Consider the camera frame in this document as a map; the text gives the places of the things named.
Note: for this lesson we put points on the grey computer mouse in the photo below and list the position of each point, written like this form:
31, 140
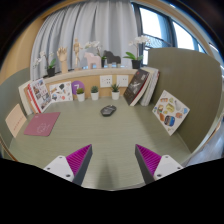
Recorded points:
108, 110

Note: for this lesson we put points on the brown cover book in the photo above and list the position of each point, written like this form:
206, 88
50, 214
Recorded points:
29, 100

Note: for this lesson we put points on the white orchid, wide-leaf, black pot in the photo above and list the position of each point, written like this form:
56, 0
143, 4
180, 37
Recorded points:
51, 71

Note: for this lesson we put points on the wooden jointed mannequin figure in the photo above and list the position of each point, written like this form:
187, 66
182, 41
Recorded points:
77, 50

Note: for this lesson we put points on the light grey curtain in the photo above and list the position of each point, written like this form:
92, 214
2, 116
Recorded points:
96, 30

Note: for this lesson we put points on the spiky succulent in white pot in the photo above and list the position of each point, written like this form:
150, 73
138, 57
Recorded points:
115, 95

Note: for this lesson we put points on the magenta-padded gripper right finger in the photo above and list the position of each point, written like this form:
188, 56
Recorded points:
166, 165

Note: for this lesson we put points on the purple round number sticker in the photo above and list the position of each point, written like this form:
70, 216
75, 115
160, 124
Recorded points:
76, 85

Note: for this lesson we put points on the white cartoon sticker sheet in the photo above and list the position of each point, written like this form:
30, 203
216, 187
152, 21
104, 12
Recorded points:
61, 92

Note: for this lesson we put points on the thick white book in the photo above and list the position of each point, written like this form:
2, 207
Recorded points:
22, 96

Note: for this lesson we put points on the wooden hand model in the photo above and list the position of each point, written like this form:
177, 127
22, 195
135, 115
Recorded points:
63, 56

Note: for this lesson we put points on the tall white orchid, black pot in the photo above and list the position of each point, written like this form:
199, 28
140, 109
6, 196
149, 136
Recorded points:
136, 63

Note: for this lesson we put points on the yellow-green succulent in white pot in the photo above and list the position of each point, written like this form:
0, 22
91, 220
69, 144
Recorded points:
80, 96

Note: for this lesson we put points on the wooden desk back shelf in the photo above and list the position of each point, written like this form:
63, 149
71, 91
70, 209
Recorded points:
90, 78

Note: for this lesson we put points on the rosette succulent in white pot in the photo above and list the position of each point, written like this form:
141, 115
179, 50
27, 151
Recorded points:
94, 96

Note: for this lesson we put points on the black cover book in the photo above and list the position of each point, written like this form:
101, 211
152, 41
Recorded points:
136, 86

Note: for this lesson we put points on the pink mouse pad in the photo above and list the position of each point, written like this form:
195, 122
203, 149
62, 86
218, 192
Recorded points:
42, 124

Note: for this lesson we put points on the dark framed window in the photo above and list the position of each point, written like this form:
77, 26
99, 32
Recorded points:
153, 26

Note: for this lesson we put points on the green desk partition panel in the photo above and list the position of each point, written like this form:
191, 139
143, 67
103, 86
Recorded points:
196, 86
10, 96

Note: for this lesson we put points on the black horse figurine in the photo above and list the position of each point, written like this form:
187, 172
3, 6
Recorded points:
111, 58

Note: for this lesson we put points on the red and white photo book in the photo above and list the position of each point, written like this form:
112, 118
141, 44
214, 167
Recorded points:
40, 95

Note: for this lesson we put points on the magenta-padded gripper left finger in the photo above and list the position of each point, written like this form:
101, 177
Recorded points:
58, 165

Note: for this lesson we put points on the pink horse figurine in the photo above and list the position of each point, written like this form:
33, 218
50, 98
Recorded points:
93, 60

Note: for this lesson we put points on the beige booklet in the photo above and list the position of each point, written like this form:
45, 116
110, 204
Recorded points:
15, 120

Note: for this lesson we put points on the white orchid behind horse figurines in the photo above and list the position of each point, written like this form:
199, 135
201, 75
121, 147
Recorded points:
95, 44

